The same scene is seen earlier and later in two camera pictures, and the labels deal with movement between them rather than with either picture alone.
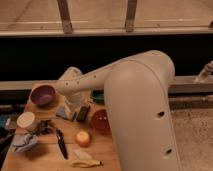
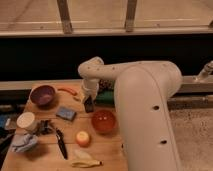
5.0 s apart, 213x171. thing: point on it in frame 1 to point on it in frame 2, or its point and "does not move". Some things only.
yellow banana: (86, 163) does not move
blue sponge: (60, 111) does not move
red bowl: (101, 122) does not move
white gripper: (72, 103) to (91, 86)
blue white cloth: (24, 142) does not move
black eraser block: (83, 113) to (89, 105)
